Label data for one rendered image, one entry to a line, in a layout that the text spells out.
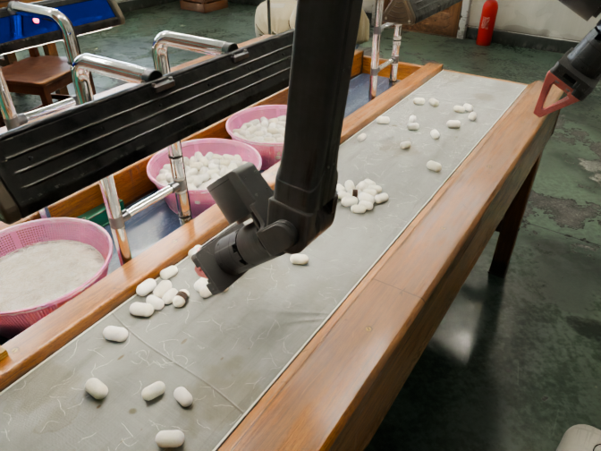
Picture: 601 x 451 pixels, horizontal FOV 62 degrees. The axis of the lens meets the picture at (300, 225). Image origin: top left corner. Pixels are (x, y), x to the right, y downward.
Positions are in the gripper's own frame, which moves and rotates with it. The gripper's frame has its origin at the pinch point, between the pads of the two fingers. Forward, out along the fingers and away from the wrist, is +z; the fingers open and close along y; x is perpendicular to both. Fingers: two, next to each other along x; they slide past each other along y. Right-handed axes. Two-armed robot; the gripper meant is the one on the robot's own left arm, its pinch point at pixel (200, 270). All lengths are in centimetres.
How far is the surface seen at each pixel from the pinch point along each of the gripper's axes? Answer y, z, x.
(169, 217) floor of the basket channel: -21.5, 32.6, -10.6
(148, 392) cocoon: 17.9, -1.4, 8.6
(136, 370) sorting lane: 15.5, 3.9, 6.2
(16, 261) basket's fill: 10.5, 33.1, -18.3
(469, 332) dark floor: -96, 31, 78
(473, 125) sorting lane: -97, -7, 13
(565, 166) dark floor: -248, 26, 80
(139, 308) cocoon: 7.9, 8.2, -0.2
